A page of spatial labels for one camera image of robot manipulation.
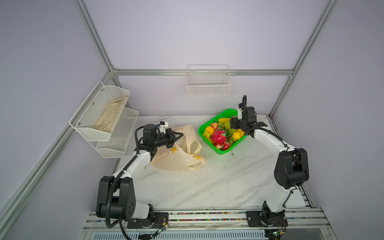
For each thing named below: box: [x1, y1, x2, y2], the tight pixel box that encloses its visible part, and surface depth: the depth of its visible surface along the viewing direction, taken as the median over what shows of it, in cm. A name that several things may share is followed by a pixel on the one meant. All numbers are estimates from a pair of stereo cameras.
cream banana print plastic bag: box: [150, 124, 207, 172], surface depth 80 cm
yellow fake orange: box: [205, 126, 215, 136], surface depth 100 cm
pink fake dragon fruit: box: [212, 129, 227, 145], surface depth 95 cm
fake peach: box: [211, 122, 219, 131], surface depth 103 cm
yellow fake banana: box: [218, 118, 231, 123], surface depth 106 cm
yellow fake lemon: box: [232, 131, 241, 140], surface depth 98 cm
